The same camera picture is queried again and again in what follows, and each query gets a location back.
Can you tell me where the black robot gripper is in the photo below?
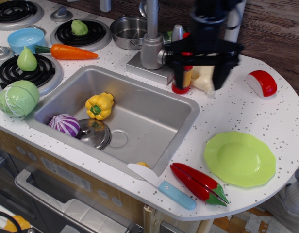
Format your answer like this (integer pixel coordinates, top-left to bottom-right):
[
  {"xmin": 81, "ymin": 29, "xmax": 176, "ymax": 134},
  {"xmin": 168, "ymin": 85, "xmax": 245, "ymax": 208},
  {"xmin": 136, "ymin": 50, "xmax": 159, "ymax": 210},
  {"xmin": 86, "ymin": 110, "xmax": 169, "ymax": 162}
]
[{"xmin": 164, "ymin": 7, "xmax": 244, "ymax": 90}]

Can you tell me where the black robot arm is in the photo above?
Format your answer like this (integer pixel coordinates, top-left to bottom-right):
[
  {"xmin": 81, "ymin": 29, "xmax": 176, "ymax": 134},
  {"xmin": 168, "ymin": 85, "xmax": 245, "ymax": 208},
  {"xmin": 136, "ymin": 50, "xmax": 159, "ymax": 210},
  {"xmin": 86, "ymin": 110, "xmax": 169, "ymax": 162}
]
[{"xmin": 164, "ymin": 0, "xmax": 244, "ymax": 90}]

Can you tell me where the light green plastic plate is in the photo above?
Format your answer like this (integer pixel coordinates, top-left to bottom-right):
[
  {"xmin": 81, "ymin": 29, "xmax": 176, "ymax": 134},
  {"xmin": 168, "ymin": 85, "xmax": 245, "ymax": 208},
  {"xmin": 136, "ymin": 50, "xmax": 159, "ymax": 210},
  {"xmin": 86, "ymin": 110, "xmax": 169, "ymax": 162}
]
[{"xmin": 204, "ymin": 131, "xmax": 276, "ymax": 188}]

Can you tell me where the cream toy mayonnaise bottle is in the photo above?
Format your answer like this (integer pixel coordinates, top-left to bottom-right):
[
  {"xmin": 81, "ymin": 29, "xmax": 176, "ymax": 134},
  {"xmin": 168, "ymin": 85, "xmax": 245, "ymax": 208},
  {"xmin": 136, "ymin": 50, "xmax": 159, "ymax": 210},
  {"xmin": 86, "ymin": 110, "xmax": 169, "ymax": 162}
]
[{"xmin": 191, "ymin": 66, "xmax": 215, "ymax": 95}]

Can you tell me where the red toy ketchup bottle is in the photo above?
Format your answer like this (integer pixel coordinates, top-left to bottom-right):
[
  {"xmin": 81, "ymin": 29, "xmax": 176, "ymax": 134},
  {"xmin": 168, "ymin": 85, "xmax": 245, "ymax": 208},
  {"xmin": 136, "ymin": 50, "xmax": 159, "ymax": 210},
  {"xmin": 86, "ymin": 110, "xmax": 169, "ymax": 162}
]
[{"xmin": 171, "ymin": 32, "xmax": 195, "ymax": 95}]

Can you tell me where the green toy can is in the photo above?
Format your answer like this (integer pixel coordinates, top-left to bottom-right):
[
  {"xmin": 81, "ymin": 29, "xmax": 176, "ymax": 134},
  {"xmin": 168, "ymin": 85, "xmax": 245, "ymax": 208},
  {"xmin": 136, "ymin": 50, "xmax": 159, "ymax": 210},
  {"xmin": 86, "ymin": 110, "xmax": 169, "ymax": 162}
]
[{"xmin": 160, "ymin": 27, "xmax": 190, "ymax": 44}]

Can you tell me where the grey toy faucet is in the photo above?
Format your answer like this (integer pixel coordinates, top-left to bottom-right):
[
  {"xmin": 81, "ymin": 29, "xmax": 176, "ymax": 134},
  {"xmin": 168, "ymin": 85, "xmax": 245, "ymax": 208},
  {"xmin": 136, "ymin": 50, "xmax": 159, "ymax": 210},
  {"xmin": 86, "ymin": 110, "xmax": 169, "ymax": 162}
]
[{"xmin": 126, "ymin": 0, "xmax": 174, "ymax": 85}]

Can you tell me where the stainless steel sink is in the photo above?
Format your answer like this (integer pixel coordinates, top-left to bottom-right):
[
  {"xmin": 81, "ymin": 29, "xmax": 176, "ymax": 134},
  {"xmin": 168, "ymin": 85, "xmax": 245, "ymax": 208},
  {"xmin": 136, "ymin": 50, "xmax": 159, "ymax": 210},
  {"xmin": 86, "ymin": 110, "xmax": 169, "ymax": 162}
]
[{"xmin": 25, "ymin": 66, "xmax": 200, "ymax": 175}]

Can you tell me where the stainless steel pot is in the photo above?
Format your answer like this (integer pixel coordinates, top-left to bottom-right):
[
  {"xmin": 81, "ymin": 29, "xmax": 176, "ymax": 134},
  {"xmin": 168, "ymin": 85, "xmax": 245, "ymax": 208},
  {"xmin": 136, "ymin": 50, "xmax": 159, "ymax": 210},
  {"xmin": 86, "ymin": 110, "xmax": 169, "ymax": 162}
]
[{"xmin": 110, "ymin": 16, "xmax": 147, "ymax": 50}]

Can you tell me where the yellow toy bell pepper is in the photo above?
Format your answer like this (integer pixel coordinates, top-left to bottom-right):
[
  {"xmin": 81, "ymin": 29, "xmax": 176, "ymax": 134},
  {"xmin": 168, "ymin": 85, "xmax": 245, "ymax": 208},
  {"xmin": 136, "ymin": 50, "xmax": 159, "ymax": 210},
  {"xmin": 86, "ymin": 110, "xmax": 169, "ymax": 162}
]
[{"xmin": 85, "ymin": 92, "xmax": 114, "ymax": 121}]

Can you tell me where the yellow toy in sink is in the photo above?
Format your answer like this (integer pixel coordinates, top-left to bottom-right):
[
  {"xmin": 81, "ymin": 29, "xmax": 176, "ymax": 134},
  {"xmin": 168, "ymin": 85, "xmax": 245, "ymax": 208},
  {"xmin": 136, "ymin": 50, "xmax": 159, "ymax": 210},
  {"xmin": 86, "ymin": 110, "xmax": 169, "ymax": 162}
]
[{"xmin": 136, "ymin": 162, "xmax": 150, "ymax": 168}]

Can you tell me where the red toy chili pepper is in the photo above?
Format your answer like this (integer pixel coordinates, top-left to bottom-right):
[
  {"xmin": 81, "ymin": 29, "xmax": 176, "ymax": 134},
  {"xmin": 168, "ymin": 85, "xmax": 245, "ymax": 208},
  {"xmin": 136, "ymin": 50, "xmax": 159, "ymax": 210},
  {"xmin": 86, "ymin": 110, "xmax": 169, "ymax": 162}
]
[{"xmin": 170, "ymin": 163, "xmax": 229, "ymax": 206}]

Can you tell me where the steel pot lid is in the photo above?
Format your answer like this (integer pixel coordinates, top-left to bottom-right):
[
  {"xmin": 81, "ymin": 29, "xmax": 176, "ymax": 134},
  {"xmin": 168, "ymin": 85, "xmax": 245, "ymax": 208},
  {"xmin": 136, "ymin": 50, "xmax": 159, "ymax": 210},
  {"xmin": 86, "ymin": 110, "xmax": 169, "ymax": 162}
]
[{"xmin": 76, "ymin": 119, "xmax": 111, "ymax": 150}]

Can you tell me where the small green toy lettuce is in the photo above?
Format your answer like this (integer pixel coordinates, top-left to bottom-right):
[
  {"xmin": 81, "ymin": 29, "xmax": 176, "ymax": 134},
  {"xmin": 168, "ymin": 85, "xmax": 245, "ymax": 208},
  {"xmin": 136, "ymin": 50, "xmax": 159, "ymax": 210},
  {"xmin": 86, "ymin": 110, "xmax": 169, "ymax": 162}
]
[{"xmin": 71, "ymin": 20, "xmax": 88, "ymax": 36}]

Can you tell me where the purple toy onion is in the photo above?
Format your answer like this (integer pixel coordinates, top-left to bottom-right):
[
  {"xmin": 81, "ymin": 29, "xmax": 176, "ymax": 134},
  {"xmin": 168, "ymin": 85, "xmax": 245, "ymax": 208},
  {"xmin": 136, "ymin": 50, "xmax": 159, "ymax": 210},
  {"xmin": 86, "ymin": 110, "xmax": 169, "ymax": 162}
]
[{"xmin": 48, "ymin": 114, "xmax": 80, "ymax": 137}]

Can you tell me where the orange toy carrot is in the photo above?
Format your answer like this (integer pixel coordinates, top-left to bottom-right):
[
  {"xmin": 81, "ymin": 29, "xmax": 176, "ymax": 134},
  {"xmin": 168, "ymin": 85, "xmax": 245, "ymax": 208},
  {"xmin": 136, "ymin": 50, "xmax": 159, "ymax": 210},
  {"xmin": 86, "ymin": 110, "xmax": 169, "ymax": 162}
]
[{"xmin": 35, "ymin": 44, "xmax": 98, "ymax": 60}]

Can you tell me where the grey stove knob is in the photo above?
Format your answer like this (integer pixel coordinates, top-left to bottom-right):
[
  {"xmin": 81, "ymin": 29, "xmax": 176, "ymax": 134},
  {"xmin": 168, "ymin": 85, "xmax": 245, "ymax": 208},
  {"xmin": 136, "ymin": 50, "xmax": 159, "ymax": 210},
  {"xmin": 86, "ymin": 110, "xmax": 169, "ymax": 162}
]
[
  {"xmin": 0, "ymin": 46, "xmax": 15, "ymax": 63},
  {"xmin": 50, "ymin": 6, "xmax": 73, "ymax": 22}
]

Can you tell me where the front left stove burner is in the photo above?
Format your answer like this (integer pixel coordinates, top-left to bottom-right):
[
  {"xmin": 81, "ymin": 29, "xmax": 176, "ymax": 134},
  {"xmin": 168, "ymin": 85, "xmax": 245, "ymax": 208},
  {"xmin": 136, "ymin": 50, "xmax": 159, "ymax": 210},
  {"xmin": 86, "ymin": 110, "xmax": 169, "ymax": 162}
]
[{"xmin": 0, "ymin": 54, "xmax": 63, "ymax": 96}]

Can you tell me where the light green toy pear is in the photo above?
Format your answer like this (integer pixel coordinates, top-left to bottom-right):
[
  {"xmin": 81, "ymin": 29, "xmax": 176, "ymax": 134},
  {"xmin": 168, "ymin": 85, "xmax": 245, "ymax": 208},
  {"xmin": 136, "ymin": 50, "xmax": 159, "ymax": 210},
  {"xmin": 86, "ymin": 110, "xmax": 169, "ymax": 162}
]
[{"xmin": 17, "ymin": 46, "xmax": 37, "ymax": 72}]

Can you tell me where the green toy cabbage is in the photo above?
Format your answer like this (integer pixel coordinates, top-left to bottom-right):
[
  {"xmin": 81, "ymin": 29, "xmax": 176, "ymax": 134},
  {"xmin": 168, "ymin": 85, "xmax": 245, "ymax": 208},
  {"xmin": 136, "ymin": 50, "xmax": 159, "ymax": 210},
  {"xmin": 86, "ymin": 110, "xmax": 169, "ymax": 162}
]
[{"xmin": 0, "ymin": 80, "xmax": 40, "ymax": 117}]

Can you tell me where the light blue plastic bowl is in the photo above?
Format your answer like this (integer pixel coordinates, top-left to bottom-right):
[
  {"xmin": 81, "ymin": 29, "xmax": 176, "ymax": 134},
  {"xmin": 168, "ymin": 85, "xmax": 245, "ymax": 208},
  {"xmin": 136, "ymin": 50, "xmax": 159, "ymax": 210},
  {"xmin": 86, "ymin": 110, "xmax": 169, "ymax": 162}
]
[{"xmin": 7, "ymin": 28, "xmax": 45, "ymax": 55}]

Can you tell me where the back left stove burner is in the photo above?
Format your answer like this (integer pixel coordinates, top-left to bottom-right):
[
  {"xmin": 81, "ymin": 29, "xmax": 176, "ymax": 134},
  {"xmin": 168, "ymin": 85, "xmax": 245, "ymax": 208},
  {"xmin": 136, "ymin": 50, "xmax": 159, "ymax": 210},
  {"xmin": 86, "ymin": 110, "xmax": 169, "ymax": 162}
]
[{"xmin": 0, "ymin": 0, "xmax": 44, "ymax": 31}]

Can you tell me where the grey stove knob left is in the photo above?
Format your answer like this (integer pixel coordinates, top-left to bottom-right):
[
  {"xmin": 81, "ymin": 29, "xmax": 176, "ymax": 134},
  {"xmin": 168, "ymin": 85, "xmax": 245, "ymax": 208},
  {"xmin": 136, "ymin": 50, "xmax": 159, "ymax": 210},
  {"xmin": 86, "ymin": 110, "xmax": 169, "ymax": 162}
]
[{"xmin": 0, "ymin": 46, "xmax": 15, "ymax": 63}]

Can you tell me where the yellow object on floor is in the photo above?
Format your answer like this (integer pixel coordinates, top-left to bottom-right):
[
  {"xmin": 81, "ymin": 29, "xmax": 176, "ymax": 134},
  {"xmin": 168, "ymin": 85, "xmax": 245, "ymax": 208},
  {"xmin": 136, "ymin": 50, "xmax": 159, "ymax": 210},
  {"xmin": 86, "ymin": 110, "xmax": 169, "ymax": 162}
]
[{"xmin": 3, "ymin": 215, "xmax": 31, "ymax": 233}]

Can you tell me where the blue handled toy knife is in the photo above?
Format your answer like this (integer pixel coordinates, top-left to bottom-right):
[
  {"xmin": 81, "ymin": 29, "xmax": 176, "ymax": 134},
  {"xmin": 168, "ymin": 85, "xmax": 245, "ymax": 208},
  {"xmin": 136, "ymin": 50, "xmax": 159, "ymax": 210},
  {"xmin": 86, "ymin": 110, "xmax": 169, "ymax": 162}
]
[{"xmin": 127, "ymin": 163, "xmax": 196, "ymax": 210}]

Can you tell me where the grey oven door handle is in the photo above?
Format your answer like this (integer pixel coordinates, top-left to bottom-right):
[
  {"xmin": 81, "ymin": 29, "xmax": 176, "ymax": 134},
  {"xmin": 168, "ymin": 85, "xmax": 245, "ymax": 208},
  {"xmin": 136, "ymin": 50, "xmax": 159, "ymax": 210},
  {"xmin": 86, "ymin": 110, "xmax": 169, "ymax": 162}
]
[{"xmin": 15, "ymin": 169, "xmax": 143, "ymax": 233}]

